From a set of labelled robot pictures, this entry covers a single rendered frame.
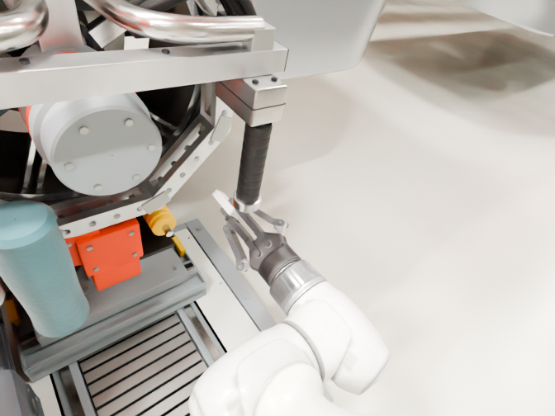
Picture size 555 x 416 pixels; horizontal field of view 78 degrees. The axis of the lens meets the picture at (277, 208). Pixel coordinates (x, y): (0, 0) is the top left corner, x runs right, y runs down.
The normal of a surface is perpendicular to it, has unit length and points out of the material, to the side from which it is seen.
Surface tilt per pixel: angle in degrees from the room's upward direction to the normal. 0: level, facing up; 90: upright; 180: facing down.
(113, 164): 90
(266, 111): 90
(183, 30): 77
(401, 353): 0
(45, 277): 90
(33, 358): 0
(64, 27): 90
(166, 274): 0
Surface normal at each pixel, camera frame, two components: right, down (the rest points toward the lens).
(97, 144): 0.60, 0.62
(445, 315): 0.18, -0.71
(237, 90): -0.78, 0.32
